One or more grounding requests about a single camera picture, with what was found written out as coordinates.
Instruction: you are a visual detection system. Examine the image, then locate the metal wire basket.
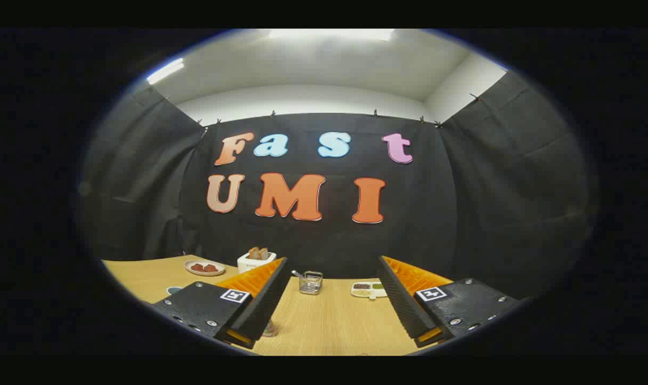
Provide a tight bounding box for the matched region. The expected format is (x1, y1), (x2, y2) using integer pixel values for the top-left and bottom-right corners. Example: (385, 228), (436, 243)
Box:
(298, 271), (323, 295)

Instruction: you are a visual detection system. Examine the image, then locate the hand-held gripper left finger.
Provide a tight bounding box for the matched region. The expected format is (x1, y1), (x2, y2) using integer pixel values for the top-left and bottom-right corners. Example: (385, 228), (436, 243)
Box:
(152, 257), (294, 349)

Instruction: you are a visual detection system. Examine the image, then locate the white plate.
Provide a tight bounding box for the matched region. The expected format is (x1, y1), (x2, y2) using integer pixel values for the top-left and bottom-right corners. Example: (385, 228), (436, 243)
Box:
(184, 259), (226, 276)

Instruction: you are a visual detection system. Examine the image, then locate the white divided condiment tray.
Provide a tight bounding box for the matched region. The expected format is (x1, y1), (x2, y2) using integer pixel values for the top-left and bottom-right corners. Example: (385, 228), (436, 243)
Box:
(351, 281), (388, 300)

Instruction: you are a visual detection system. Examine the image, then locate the ceiling light panel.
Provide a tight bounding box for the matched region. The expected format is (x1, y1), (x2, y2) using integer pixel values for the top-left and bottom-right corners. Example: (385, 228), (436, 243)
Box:
(269, 29), (395, 41)

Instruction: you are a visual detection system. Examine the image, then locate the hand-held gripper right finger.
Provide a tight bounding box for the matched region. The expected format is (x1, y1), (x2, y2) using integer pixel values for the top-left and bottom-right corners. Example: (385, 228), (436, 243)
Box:
(376, 256), (520, 348)

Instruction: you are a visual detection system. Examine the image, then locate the wooden table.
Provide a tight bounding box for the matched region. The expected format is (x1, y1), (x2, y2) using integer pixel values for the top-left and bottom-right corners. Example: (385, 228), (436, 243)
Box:
(102, 255), (453, 356)

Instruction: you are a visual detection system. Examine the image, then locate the white toaster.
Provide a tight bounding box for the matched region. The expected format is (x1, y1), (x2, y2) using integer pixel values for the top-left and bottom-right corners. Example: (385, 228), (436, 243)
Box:
(237, 250), (277, 274)

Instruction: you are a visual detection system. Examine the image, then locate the ceiling light strip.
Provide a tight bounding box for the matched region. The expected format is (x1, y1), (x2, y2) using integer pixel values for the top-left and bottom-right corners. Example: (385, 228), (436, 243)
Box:
(146, 58), (184, 85)

